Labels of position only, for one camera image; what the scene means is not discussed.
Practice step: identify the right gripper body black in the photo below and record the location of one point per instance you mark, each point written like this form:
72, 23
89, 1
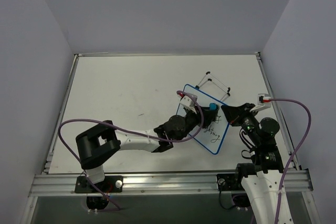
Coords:
237, 113

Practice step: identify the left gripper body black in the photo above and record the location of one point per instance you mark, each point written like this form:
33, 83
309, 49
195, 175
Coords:
203, 113

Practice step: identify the blue whiteboard eraser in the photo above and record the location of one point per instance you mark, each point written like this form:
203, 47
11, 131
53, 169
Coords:
213, 107

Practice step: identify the blue-framed whiteboard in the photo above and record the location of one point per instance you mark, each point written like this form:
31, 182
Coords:
212, 136

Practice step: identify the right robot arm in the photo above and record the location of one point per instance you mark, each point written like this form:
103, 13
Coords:
262, 178

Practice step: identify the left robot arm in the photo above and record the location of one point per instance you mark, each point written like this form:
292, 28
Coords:
97, 144

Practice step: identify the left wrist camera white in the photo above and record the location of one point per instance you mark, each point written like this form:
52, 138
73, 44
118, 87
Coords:
187, 101

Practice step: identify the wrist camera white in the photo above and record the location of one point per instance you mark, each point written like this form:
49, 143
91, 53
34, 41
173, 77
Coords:
187, 101
263, 102

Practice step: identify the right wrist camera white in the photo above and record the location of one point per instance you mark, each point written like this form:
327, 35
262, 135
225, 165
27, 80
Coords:
263, 102

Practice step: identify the wire whiteboard stand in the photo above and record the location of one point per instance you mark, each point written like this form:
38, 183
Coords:
211, 79

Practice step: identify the aluminium front rail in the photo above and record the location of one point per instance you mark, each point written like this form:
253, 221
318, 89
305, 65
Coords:
133, 184

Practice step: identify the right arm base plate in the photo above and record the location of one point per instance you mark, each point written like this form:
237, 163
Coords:
227, 182

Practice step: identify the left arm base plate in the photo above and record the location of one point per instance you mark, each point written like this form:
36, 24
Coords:
111, 184

